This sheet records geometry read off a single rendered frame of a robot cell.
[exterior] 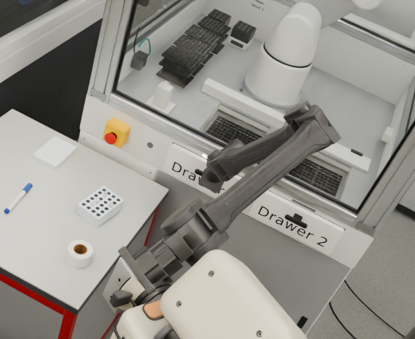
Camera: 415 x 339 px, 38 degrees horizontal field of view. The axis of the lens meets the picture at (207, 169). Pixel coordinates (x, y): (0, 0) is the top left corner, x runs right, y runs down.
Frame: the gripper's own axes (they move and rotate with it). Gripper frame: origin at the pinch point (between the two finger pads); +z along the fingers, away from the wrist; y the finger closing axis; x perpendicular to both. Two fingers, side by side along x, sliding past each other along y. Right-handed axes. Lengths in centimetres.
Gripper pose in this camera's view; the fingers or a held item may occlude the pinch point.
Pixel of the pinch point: (214, 181)
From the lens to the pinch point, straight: 191.1
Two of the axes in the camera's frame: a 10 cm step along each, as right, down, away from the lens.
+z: -0.1, 2.6, 9.6
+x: -8.7, -4.7, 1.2
